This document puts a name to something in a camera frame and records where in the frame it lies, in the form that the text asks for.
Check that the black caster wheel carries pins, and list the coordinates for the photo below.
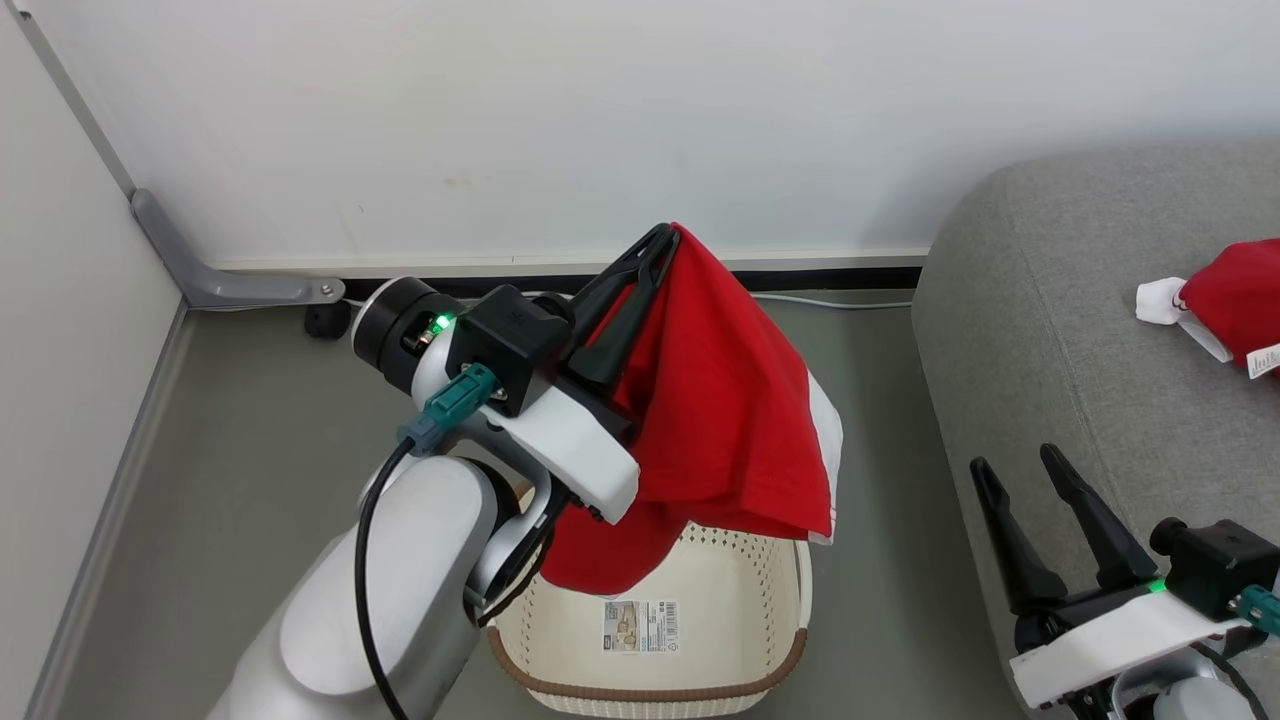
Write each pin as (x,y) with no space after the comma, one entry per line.
(327,320)

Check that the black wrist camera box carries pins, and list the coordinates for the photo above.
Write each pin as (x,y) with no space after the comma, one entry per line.
(510,340)
(1215,565)

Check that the printed basket label sticker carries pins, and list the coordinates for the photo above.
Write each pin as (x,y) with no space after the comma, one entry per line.
(640,626)

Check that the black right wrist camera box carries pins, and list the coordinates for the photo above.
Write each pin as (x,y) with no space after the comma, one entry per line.
(1215,565)

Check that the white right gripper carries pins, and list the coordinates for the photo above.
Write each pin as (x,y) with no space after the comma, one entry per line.
(1100,640)

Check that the cream plastic laundry basket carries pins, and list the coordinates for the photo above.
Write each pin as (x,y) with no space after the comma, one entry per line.
(720,640)

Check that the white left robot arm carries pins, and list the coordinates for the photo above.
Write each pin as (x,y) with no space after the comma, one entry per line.
(400,580)

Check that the grey fabric sofa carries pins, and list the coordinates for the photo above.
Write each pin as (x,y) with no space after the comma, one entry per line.
(1050,320)

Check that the red and white garment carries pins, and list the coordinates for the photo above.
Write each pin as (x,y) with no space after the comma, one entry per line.
(1235,300)
(720,420)

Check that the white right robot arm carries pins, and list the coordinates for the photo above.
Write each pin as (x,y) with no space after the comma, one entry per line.
(1180,695)

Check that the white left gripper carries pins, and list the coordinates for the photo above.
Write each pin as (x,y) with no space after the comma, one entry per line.
(575,450)

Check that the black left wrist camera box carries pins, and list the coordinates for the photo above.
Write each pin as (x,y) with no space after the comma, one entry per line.
(510,340)

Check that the grey metal partition frame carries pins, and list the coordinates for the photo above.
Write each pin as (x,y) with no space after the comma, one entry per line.
(200,278)

